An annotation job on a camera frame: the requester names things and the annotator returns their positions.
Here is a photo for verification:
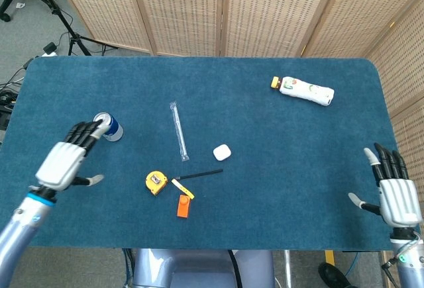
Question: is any blue and white soda can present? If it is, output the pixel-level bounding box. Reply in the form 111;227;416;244
93;111;124;142

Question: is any small white earbuds case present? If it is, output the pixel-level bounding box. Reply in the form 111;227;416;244
212;144;232;162

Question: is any yellow tape measure with strap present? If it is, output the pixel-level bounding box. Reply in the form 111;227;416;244
144;168;223;200

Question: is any black cable on torso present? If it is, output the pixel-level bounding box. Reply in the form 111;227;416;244
227;250;243;288

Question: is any straw in clear wrapper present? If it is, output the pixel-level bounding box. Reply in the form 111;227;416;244
169;101;190;162

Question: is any black leather shoe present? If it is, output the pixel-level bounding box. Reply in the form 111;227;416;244
318;262;350;288

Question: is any silver robot torso base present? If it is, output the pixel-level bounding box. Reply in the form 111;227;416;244
132;248;276;288

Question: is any white labelled bottle yellow cap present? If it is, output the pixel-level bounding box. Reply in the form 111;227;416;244
270;75;335;106

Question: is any bundle of floor cables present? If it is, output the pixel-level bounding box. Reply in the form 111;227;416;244
0;66;27;130

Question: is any woven rattan folding screen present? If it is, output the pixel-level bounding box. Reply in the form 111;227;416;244
49;0;424;288

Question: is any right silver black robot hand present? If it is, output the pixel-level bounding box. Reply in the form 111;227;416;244
347;142;424;228

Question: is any blue carpet table mat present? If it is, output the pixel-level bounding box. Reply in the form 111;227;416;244
0;56;407;251

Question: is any black tripod stand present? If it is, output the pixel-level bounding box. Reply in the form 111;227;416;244
19;0;119;56

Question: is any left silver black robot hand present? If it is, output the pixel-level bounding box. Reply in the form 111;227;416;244
34;119;107;192

